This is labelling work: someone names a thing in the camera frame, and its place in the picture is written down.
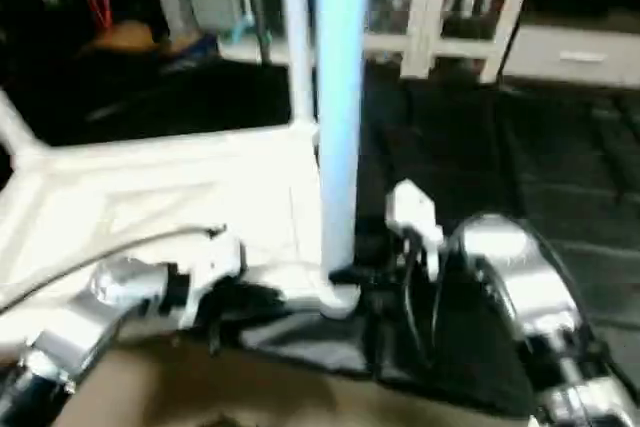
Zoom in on brown cardboard box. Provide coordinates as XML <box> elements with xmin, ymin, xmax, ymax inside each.
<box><xmin>90</xmin><ymin>25</ymin><xmax>163</xmax><ymax>54</ymax></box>

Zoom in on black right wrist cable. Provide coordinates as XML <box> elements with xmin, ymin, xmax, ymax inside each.
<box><xmin>395</xmin><ymin>235</ymin><xmax>453</xmax><ymax>360</ymax></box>

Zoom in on black work mat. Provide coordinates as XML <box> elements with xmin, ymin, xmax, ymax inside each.
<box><xmin>0</xmin><ymin>52</ymin><xmax>640</xmax><ymax>418</ymax></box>

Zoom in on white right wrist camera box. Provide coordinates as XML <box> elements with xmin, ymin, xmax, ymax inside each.
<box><xmin>385</xmin><ymin>180</ymin><xmax>444</xmax><ymax>278</ymax></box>

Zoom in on red cable bundle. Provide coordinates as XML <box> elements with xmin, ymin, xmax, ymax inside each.
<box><xmin>84</xmin><ymin>0</ymin><xmax>113</xmax><ymax>30</ymax></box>

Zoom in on blue plastic bag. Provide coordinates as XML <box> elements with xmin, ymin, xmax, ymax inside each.
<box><xmin>175</xmin><ymin>33</ymin><xmax>221</xmax><ymax>60</ymax></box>

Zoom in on white glass-door cabinet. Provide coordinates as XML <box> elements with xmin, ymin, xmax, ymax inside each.
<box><xmin>365</xmin><ymin>0</ymin><xmax>541</xmax><ymax>83</ymax></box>

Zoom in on white plastic table top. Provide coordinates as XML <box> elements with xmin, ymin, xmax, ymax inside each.
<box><xmin>0</xmin><ymin>122</ymin><xmax>361</xmax><ymax>343</ymax></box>

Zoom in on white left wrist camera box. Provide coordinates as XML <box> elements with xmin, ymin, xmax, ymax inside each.
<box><xmin>180</xmin><ymin>232</ymin><xmax>247</xmax><ymax>328</ymax></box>

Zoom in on white drawer unit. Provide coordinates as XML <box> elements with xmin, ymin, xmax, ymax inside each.
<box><xmin>500</xmin><ymin>25</ymin><xmax>640</xmax><ymax>88</ymax></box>

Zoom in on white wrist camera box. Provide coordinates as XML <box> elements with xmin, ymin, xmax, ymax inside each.
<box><xmin>180</xmin><ymin>232</ymin><xmax>247</xmax><ymax>328</ymax></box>
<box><xmin>385</xmin><ymin>180</ymin><xmax>444</xmax><ymax>278</ymax></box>

